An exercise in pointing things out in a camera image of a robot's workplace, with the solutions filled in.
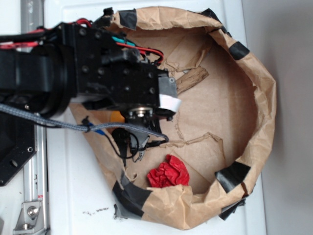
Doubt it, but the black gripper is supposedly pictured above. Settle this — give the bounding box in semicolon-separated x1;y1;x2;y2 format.
59;23;181;122

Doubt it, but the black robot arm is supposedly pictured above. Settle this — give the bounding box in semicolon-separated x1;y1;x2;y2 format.
0;19;181;122

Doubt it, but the brown wood bark piece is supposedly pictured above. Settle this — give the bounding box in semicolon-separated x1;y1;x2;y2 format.
176;67;209;95

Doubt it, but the red crumpled paper ball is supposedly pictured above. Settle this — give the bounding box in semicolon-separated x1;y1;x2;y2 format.
147;154;190;188

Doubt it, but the brown paper bag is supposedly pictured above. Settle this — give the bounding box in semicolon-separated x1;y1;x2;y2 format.
85;6;276;230

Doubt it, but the grey braided cable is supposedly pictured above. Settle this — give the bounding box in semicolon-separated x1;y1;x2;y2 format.
0;103;170;143

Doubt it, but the aluminium extrusion rail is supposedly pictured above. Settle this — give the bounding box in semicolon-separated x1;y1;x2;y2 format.
20;0;50;235

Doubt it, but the silver corner bracket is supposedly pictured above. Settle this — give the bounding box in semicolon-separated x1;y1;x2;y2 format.
13;201;45;235

